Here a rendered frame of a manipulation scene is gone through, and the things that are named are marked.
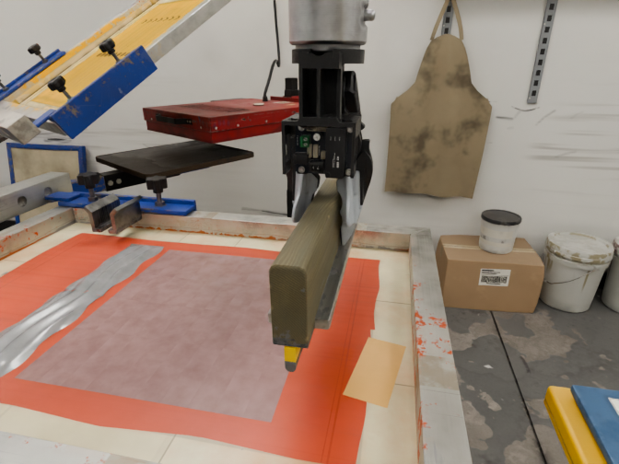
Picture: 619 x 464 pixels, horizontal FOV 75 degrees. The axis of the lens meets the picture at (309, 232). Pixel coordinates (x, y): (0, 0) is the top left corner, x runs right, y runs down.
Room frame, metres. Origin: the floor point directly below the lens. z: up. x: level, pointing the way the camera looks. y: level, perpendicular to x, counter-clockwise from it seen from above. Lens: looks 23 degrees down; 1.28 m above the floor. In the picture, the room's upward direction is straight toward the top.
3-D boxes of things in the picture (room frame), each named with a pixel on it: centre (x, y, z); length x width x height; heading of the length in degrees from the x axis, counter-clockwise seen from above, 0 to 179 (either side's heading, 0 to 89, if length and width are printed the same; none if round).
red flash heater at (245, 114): (1.78, 0.30, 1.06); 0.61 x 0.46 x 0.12; 138
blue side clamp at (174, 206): (0.82, 0.39, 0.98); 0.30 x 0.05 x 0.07; 78
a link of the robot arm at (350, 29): (0.43, -0.02, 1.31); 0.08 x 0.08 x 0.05
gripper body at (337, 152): (0.42, -0.02, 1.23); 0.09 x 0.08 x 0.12; 168
